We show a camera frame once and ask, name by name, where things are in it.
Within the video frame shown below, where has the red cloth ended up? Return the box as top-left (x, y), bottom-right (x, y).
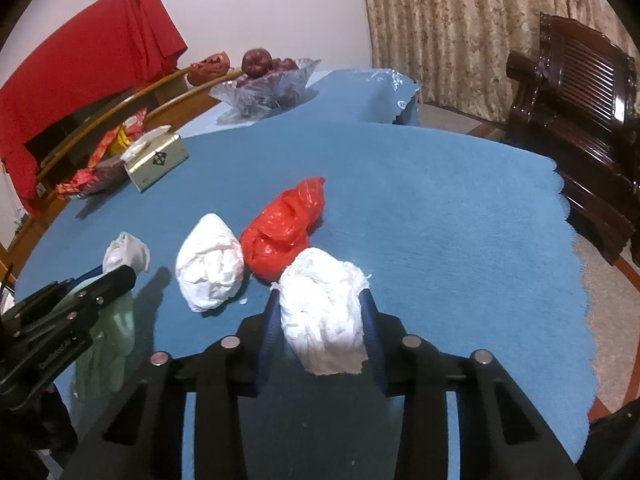
top-left (0, 0), bottom-right (188, 218)

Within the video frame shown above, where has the dark wooden armchair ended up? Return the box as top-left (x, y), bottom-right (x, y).
top-left (504, 11), bottom-right (640, 266)

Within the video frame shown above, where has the red printed plastic bag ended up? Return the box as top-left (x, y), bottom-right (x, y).
top-left (187, 50), bottom-right (232, 86)

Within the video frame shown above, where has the patterned beige curtain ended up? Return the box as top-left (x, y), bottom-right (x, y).
top-left (359, 0), bottom-right (633, 123)

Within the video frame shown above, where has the glass snack dish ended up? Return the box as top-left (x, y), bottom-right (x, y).
top-left (82, 152), bottom-right (129, 196)

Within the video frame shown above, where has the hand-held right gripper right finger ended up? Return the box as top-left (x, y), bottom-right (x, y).
top-left (357, 290), bottom-right (584, 480)

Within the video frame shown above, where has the small white plastic bag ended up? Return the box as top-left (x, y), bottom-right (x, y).
top-left (102, 232), bottom-right (151, 275)

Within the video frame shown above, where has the red crumpled plastic bag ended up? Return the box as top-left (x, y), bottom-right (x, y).
top-left (240, 176), bottom-right (327, 283)

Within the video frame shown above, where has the light green rubber glove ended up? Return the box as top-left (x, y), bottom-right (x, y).
top-left (72, 292), bottom-right (136, 401)

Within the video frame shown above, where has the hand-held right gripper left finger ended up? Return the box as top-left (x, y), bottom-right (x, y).
top-left (60, 291), bottom-right (284, 480)

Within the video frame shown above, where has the light wooden chair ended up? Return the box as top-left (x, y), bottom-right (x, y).
top-left (37, 66), bottom-right (201, 181)

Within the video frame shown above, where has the glass fruit bowl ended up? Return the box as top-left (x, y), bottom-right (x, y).
top-left (208, 58), bottom-right (322, 111)

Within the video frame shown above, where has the blue tablecloth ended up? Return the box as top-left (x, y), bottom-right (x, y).
top-left (15, 69), bottom-right (598, 480)

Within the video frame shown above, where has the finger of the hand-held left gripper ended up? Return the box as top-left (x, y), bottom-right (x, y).
top-left (64, 264), bottom-right (138, 319)
top-left (47, 266), bottom-right (108, 297)

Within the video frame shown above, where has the tissue box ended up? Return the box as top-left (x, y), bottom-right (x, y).
top-left (120, 125), bottom-right (190, 194)

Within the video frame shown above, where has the large white paper wad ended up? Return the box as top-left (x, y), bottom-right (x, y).
top-left (279, 247), bottom-right (372, 377)

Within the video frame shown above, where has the large dark red apple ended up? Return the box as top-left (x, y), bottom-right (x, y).
top-left (242, 48), bottom-right (274, 79)

